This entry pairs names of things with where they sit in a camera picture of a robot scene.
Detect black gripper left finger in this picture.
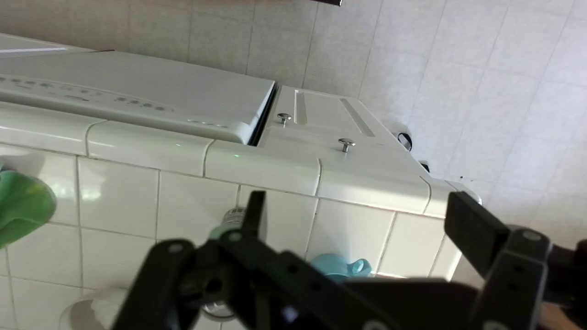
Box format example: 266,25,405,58
112,190,393,330

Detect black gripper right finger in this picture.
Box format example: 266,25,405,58
444,190,587,330

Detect white cabinet door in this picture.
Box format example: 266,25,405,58
264,86,453,212
0,32,275,144

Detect white open cabinet door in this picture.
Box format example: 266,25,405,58
0,32,275,144

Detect teal ceramic mug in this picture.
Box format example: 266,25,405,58
312,252,372,280

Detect green cloth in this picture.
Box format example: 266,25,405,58
0,170,57,247

